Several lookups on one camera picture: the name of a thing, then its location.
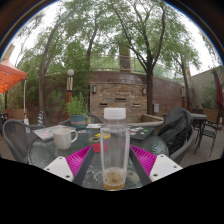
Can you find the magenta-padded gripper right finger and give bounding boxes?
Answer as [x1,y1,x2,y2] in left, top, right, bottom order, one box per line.
[128,144,184,187]

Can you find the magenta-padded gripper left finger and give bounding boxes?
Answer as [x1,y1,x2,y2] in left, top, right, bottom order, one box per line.
[43,144,96,187]

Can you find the clear bottle with white cap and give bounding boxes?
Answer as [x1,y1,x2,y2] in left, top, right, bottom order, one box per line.
[99,107,131,191]

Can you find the grey patio chair holding jacket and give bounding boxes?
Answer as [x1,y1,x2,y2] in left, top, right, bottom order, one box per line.
[157,113,198,166]

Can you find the white ribbed mug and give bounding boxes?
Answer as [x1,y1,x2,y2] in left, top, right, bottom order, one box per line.
[52,127,80,151]

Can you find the silver laptop with stickers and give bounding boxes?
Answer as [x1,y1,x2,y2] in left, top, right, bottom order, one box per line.
[32,124,73,142]

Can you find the black laptop with stickers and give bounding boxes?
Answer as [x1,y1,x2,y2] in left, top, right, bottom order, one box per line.
[128,125,156,142]

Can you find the flat round red coaster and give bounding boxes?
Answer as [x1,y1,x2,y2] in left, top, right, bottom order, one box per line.
[90,142,110,154]

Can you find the blue-yellow striped bollard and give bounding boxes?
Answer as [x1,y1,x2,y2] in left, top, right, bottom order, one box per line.
[37,110,45,127]

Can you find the yellow sticker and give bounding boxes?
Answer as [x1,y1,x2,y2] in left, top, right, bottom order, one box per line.
[94,133,112,140]

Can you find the black metal patio chair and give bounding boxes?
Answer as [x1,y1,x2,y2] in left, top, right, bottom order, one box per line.
[194,111,223,158]

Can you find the green plant in blue pot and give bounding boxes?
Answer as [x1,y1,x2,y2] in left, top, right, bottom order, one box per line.
[64,93,91,131]

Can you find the round dark patio table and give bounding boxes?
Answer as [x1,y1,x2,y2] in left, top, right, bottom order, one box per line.
[191,113,209,134]

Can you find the large tree with forked trunk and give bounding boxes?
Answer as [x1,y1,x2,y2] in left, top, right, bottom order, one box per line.
[109,0,202,116]

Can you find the orange canopy with white pole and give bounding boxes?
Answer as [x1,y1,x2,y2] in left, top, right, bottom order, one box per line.
[0,58,31,125]

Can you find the wooden lamp post, globe light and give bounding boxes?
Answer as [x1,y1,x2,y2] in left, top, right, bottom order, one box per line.
[65,68,76,116]
[179,82,187,110]

